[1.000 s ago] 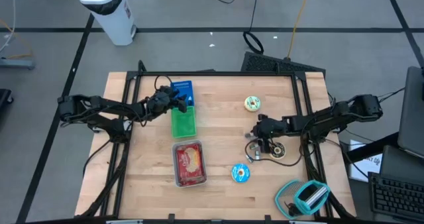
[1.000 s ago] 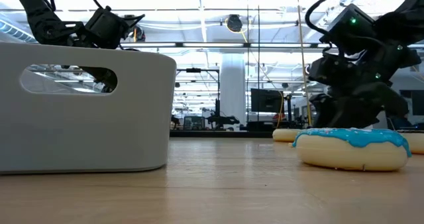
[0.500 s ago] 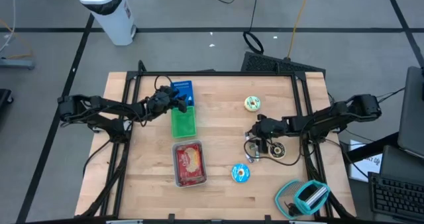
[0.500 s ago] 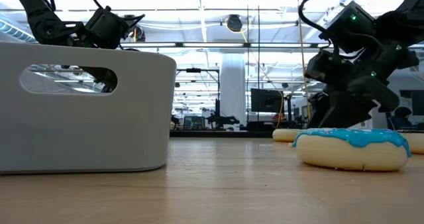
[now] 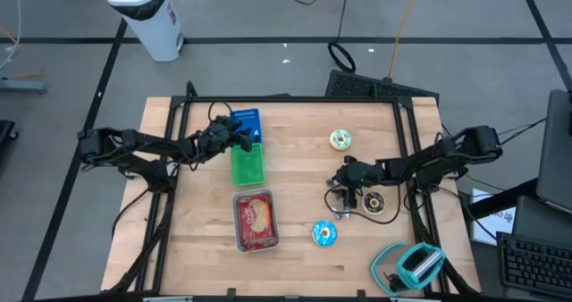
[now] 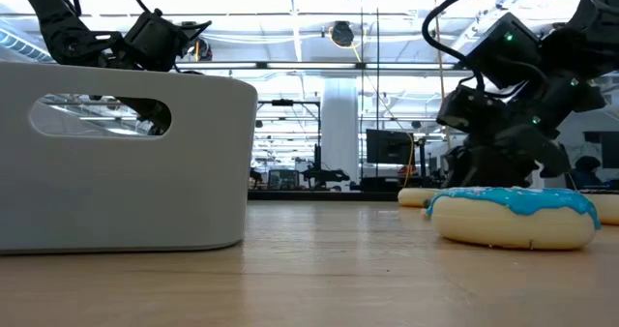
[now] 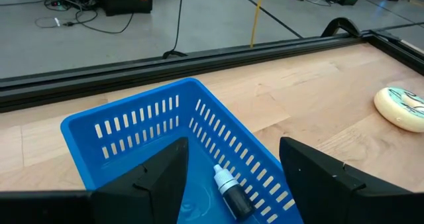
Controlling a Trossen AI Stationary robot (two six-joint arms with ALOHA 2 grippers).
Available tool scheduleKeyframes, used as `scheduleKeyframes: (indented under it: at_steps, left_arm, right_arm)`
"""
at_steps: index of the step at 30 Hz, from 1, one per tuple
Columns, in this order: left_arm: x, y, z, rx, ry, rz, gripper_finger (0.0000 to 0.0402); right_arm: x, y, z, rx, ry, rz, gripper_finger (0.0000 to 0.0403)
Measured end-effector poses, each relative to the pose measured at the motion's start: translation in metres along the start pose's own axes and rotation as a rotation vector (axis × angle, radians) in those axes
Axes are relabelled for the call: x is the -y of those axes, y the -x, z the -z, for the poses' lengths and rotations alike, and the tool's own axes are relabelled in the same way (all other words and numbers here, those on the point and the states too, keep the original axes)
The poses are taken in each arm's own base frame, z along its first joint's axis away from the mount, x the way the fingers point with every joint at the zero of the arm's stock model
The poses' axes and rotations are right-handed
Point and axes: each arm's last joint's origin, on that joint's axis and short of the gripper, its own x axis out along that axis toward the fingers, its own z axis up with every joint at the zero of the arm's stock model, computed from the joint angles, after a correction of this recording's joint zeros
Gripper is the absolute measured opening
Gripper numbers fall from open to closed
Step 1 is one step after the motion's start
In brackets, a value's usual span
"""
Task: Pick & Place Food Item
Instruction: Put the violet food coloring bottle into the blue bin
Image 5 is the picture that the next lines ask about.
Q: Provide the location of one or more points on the dark grey flat device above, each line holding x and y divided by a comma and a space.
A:
545, 223

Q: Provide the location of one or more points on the small grey black plug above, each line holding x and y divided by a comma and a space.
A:
257, 135
346, 212
336, 213

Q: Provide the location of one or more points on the blue frosted toy donut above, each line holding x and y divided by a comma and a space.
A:
324, 233

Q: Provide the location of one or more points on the black slanted bar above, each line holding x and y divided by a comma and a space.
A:
500, 200

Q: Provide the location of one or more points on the green plastic bin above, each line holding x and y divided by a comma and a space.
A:
248, 168

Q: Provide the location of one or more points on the large red snack packet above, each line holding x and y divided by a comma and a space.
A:
254, 217

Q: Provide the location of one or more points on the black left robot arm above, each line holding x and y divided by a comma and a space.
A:
147, 143

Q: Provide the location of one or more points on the white trash bin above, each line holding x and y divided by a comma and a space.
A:
147, 20

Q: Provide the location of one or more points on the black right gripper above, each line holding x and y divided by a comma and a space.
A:
357, 172

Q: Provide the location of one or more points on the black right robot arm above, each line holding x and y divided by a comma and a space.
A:
429, 161

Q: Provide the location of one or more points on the black chair base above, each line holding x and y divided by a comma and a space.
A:
6, 132

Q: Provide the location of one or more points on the white paper sheet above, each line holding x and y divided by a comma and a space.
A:
491, 223

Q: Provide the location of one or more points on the black keyboard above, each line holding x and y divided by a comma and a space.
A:
536, 266

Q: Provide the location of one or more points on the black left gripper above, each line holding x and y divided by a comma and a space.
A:
221, 134

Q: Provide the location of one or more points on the blue plastic bin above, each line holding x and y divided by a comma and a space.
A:
248, 116

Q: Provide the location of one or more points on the grey blue stand foot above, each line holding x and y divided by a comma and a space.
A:
22, 86

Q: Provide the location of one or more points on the black table clamp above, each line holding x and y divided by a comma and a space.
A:
361, 295
231, 293

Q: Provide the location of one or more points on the black perforated panel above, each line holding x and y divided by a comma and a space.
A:
357, 85

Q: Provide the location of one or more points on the white flat bar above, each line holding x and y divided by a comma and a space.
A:
167, 299
415, 299

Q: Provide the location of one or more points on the teal frame metal roller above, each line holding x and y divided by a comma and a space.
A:
429, 264

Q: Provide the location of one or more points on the black metal table frame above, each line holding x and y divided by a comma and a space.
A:
290, 99

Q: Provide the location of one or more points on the white frosted toy donut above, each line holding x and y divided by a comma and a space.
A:
341, 140

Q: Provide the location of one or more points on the teal oval mesh sieve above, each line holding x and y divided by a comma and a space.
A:
380, 266

